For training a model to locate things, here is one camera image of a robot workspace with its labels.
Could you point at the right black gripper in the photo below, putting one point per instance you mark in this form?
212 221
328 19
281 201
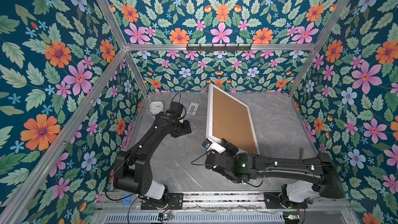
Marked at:
232 151

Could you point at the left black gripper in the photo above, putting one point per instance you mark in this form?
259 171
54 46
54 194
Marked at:
187 129

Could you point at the brown cardboard backing board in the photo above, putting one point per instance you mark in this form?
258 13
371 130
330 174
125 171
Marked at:
233 121

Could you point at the white picture frame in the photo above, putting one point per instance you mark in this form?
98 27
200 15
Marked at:
210 115

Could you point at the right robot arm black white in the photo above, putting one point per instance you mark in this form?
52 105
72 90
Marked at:
314 177

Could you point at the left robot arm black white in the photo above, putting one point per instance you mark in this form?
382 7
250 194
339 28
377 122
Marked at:
133 171

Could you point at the white round device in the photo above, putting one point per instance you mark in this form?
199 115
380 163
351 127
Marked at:
156 107

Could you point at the blue binder clip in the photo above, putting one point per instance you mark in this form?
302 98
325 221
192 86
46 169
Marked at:
127 200

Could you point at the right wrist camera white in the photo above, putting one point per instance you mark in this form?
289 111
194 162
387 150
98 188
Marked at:
213 146

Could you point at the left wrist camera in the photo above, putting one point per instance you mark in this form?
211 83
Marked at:
177 108

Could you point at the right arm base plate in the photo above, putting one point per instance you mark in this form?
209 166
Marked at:
275 201

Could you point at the white cable duct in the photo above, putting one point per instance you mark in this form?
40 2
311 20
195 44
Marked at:
195 218

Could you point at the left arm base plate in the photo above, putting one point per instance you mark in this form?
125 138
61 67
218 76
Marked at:
168 201

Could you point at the black hook rail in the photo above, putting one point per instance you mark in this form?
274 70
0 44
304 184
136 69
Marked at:
218 47

